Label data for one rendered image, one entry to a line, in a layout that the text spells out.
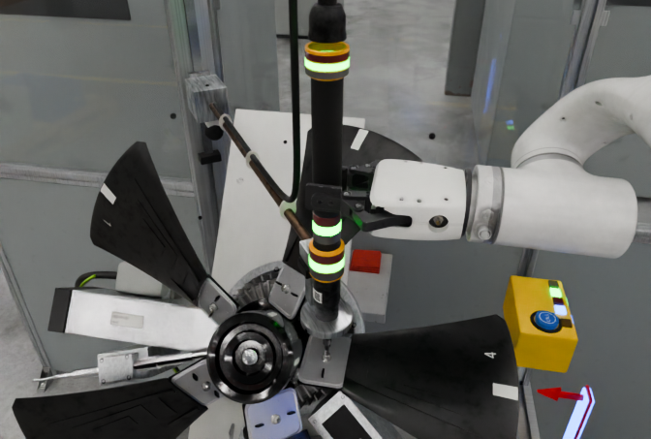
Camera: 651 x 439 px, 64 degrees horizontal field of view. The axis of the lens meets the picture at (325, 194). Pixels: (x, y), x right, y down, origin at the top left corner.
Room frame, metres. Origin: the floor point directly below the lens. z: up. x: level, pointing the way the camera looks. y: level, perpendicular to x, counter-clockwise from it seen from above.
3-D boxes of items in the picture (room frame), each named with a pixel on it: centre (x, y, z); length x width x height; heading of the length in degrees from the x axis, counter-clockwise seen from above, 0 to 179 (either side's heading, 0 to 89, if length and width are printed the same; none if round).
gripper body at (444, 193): (0.49, -0.11, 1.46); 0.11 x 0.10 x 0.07; 80
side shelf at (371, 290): (1.07, 0.01, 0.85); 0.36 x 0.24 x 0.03; 80
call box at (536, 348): (0.73, -0.41, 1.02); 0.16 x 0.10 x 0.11; 170
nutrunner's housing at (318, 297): (0.51, 0.00, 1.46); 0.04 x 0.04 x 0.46
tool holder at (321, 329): (0.52, 0.00, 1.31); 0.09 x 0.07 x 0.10; 25
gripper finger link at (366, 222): (0.46, -0.07, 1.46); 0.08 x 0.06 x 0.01; 139
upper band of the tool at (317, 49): (0.51, 0.00, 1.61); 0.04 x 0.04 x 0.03
